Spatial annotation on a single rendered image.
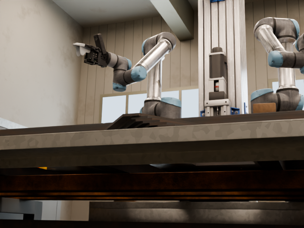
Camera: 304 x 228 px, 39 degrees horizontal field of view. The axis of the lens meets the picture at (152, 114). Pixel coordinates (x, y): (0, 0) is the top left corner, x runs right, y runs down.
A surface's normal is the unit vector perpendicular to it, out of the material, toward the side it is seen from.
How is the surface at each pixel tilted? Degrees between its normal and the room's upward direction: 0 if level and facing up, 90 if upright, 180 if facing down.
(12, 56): 90
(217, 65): 90
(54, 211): 90
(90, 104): 90
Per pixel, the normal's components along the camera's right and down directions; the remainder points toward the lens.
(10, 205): 0.94, -0.07
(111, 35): -0.35, -0.25
